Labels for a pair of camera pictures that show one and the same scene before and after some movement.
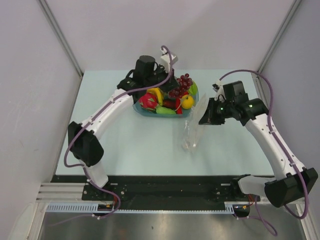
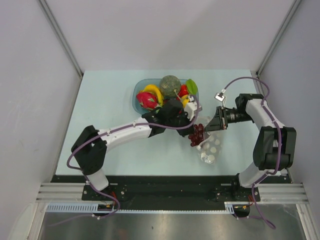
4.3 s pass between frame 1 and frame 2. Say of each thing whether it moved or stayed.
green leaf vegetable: stayed
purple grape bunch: moved
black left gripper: moved
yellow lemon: stayed
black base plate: stayed
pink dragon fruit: stayed
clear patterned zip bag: moved
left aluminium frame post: stayed
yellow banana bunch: stayed
